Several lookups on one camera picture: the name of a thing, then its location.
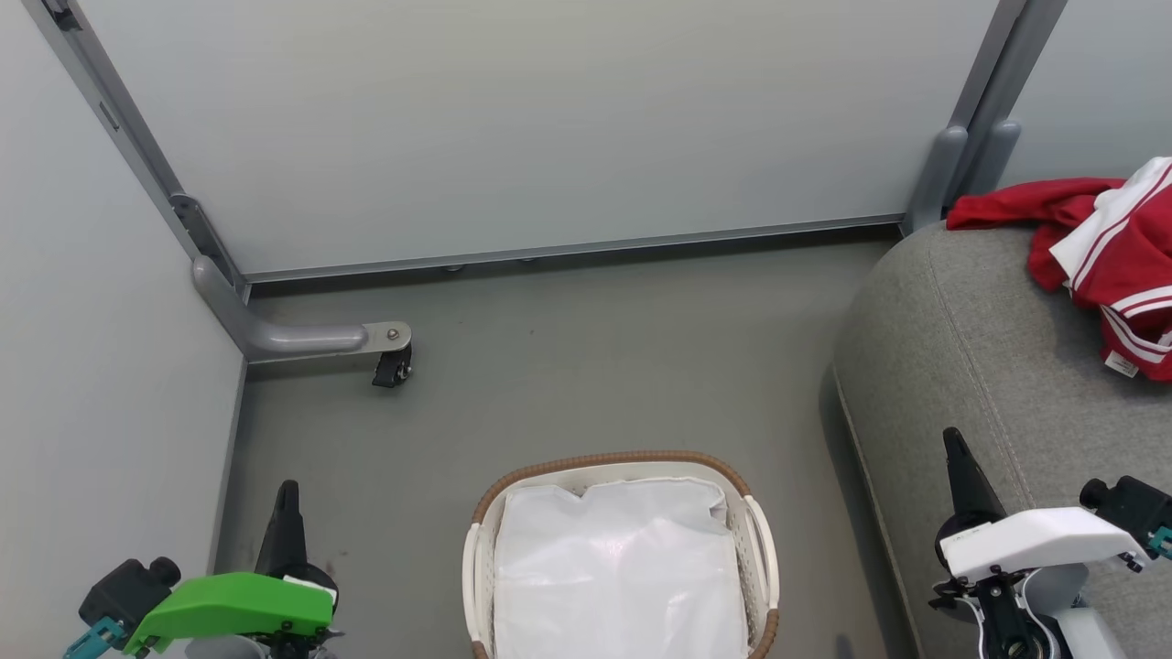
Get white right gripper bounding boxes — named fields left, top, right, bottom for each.
left=929, top=427, right=1150, bottom=659

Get grey metal partition post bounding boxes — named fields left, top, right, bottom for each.
left=22, top=0, right=250, bottom=303
left=901, top=0, right=1069, bottom=235

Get grey partition foot bar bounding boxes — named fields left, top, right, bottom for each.
left=190, top=254, right=413, bottom=364

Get plain red garment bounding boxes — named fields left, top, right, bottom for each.
left=946, top=177, right=1129, bottom=294

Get black caster wheel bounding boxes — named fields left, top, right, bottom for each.
left=371, top=346, right=414, bottom=389

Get white laundry basket brown rim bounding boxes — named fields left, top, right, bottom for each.
left=461, top=449, right=782, bottom=659

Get grey fabric sofa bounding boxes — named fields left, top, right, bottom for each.
left=830, top=220, right=1172, bottom=659

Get red jersey white striped sleeves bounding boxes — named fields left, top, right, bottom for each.
left=1048, top=156, right=1172, bottom=382

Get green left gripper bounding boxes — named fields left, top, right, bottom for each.
left=124, top=480, right=344, bottom=659

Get teal left cable connector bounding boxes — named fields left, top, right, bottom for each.
left=62, top=616, right=126, bottom=659

